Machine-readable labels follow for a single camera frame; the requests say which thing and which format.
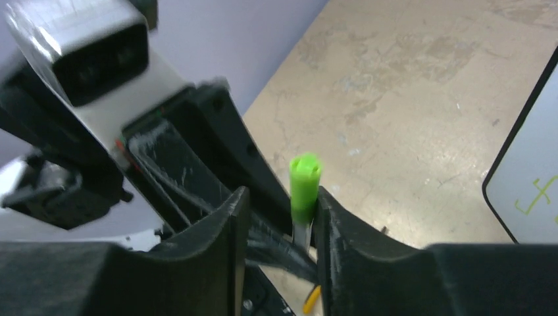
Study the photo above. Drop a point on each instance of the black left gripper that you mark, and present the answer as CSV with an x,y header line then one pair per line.
x,y
69,180

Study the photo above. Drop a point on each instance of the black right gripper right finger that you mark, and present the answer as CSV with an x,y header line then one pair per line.
x,y
364,272

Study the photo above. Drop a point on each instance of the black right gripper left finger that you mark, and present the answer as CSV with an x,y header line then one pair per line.
x,y
197,272

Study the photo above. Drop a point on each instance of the green marker cap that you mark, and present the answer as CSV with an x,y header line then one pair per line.
x,y
305,173

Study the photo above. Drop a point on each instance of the black-framed whiteboard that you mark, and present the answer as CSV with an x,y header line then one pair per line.
x,y
521,185

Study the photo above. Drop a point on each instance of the white green whiteboard marker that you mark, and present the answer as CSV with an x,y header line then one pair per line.
x,y
301,235

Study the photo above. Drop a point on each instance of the yellow-handled pliers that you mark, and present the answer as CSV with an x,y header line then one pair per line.
x,y
311,300

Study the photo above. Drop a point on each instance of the black aluminium base frame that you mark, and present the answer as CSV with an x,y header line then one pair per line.
x,y
260,297

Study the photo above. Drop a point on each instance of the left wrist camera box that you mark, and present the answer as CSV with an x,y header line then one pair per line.
x,y
96,58

